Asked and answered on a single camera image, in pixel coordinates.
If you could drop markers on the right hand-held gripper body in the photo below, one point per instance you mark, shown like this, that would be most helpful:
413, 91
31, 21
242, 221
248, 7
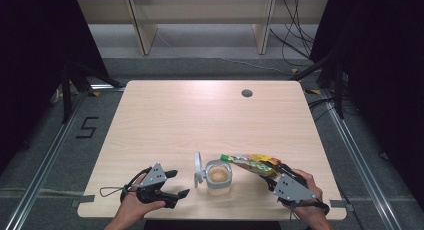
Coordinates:
293, 191

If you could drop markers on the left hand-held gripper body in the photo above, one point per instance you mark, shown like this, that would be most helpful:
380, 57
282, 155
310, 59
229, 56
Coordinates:
154, 178

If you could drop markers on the yellow snack pouch green top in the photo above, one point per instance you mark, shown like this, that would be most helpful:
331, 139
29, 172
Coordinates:
253, 164

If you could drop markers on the person's right hand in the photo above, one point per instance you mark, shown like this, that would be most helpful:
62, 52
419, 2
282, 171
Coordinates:
313, 183

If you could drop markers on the person's left hand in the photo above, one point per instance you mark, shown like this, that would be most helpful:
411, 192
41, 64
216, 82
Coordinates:
133, 208

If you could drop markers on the grey tape strip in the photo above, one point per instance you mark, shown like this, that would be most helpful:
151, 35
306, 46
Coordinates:
341, 205

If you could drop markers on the yellow black tape piece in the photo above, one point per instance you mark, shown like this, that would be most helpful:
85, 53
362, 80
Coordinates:
294, 70
313, 91
96, 94

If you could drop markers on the grey table grommet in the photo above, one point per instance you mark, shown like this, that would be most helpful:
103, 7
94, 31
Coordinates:
247, 93

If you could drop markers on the black metal stand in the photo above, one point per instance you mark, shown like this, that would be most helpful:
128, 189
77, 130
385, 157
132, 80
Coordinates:
66, 96
339, 90

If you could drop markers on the black curtain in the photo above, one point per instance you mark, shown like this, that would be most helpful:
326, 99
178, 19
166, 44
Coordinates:
386, 73
30, 56

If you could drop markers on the metal floor rail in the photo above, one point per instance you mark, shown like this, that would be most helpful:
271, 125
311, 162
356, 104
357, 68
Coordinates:
46, 163
360, 163

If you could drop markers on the beige wooden desk frame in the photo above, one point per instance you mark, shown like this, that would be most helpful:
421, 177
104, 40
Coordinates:
143, 30

